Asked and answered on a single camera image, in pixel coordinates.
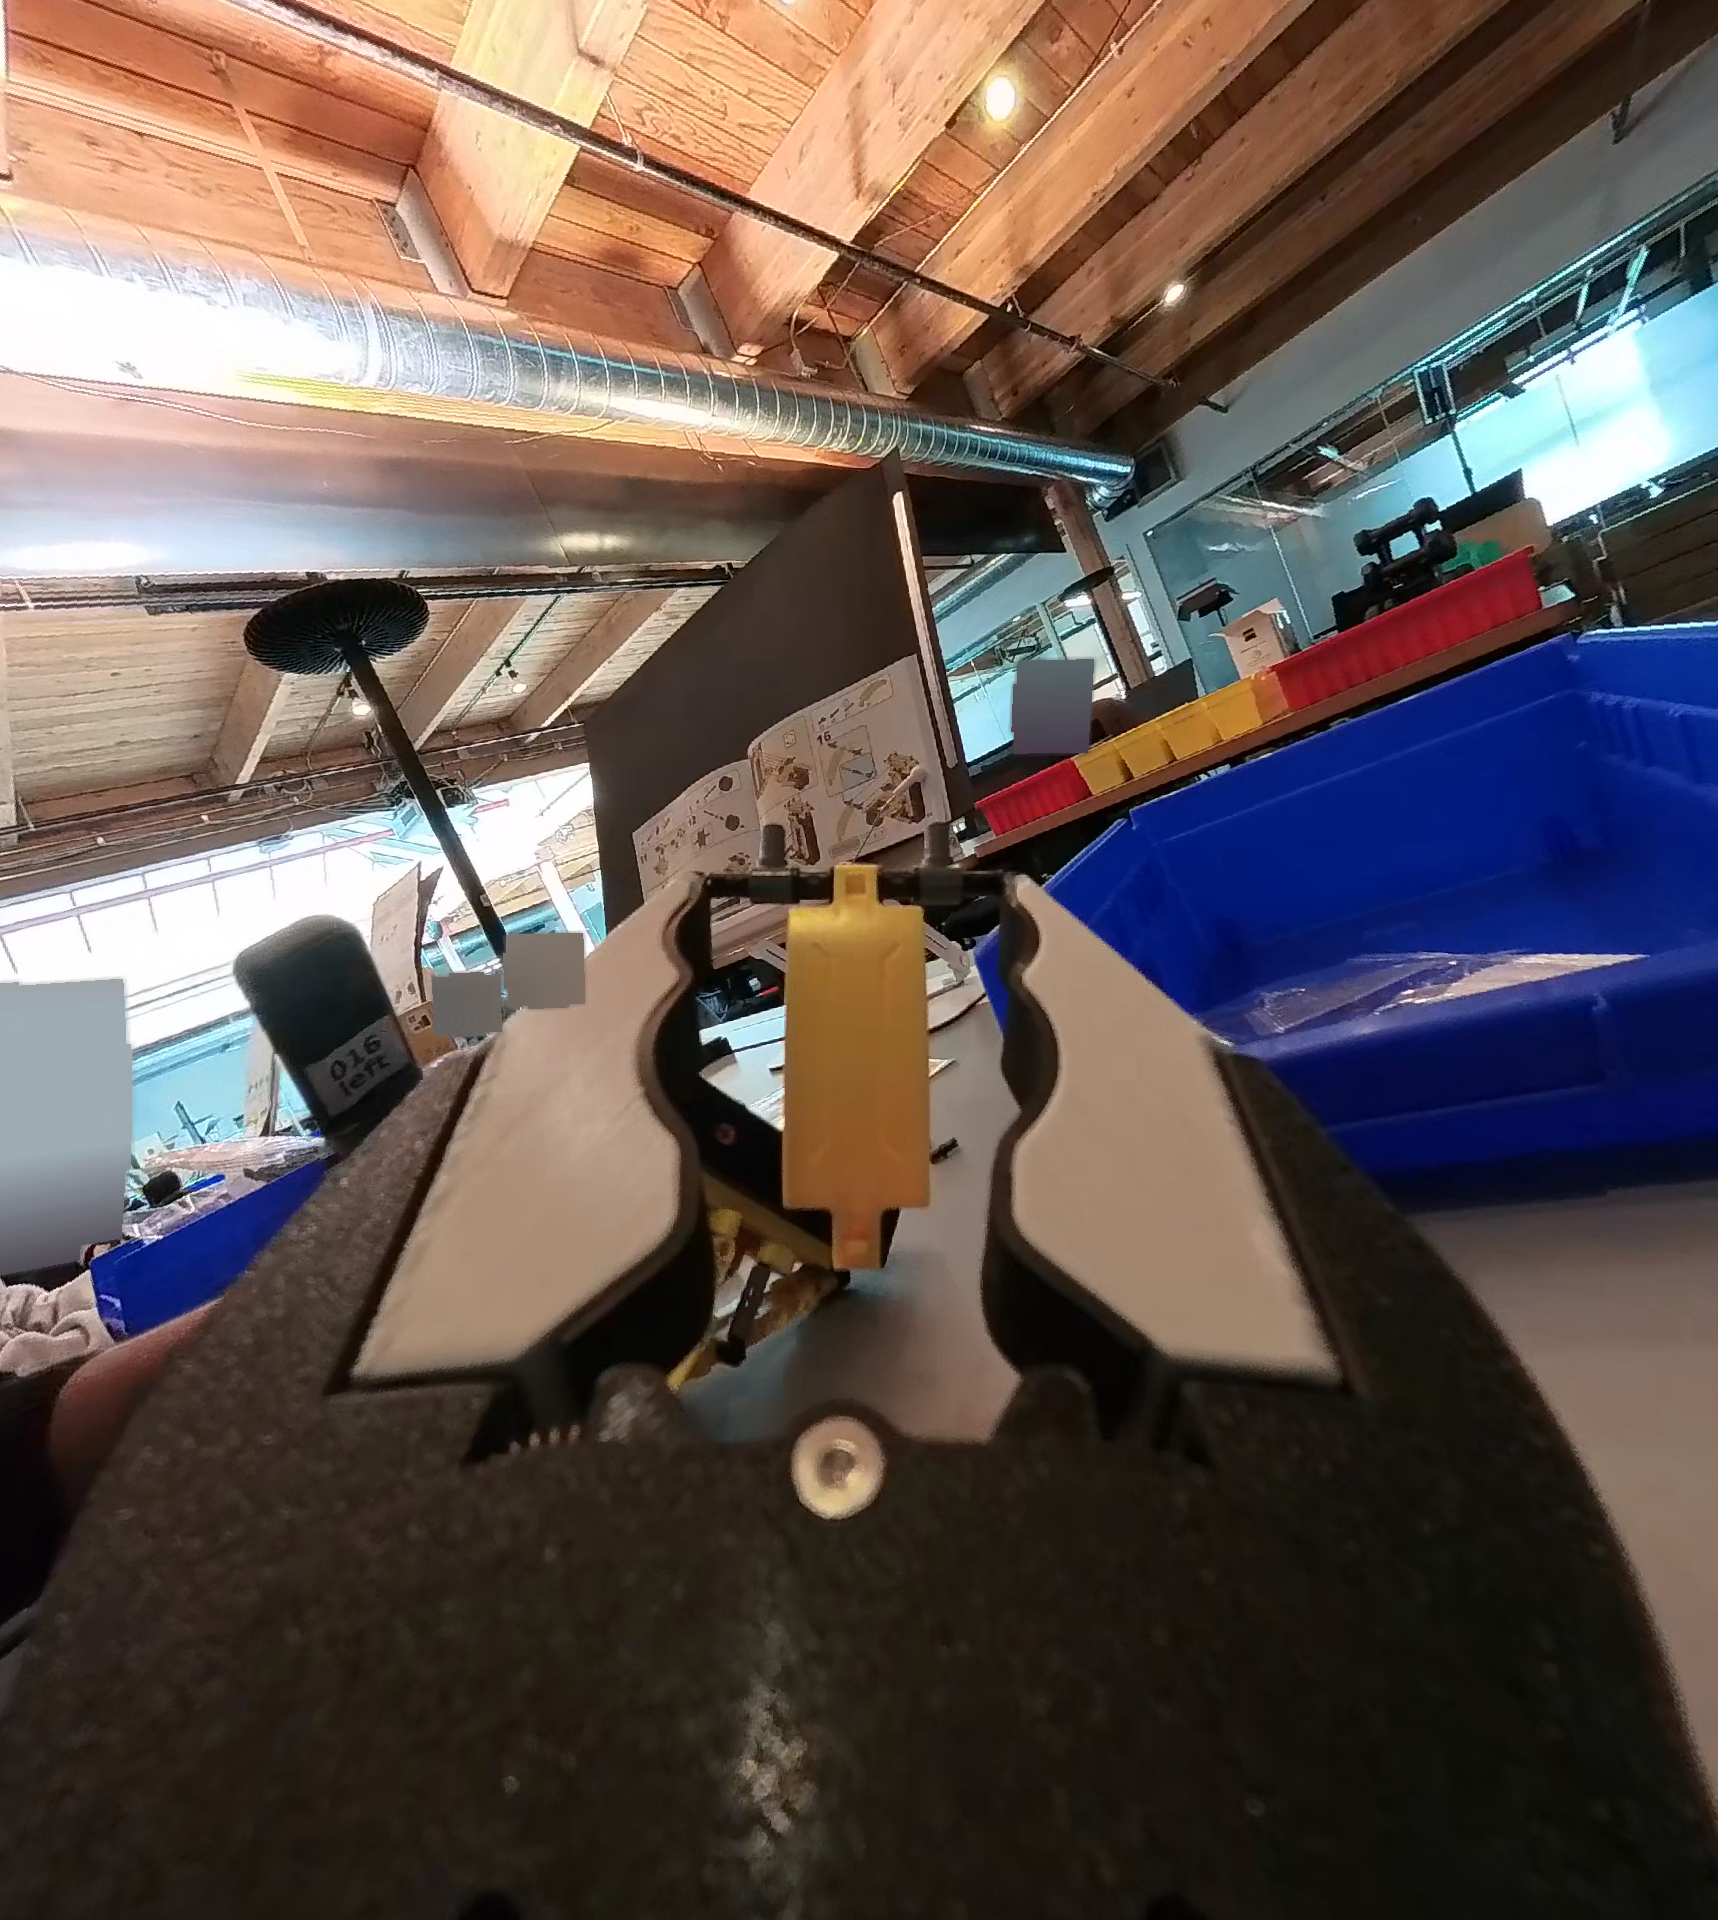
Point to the open instruction booklet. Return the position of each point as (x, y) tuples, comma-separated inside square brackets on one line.
[(802, 779)]

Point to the yellow brick panel with axle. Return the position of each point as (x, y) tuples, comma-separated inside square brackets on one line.
[(858, 1050)]

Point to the silver ventilation duct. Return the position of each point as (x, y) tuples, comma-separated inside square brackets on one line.
[(574, 375)]

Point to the long red plastic bin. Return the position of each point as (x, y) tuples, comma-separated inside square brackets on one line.
[(1399, 631)]

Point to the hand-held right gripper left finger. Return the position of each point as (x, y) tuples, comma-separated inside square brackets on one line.
[(529, 1199)]

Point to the small white cardboard box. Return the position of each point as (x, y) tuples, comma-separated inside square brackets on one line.
[(1259, 644)]

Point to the blue plastic bin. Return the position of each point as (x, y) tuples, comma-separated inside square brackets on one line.
[(198, 1245), (1399, 901)]

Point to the yellow black toy brick model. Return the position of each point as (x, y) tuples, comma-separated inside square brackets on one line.
[(730, 1156)]

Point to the black floor lamp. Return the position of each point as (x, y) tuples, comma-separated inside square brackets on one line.
[(349, 631)]

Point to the clear plastic bag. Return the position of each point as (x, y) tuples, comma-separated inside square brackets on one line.
[(1384, 991)]

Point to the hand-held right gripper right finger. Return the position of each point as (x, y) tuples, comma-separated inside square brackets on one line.
[(1172, 1199)]

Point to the yellow plastic bin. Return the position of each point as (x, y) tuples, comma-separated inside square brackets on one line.
[(1147, 751), (1191, 734), (1103, 766), (1237, 713)]

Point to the short red plastic bin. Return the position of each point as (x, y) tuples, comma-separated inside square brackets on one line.
[(1033, 795)]

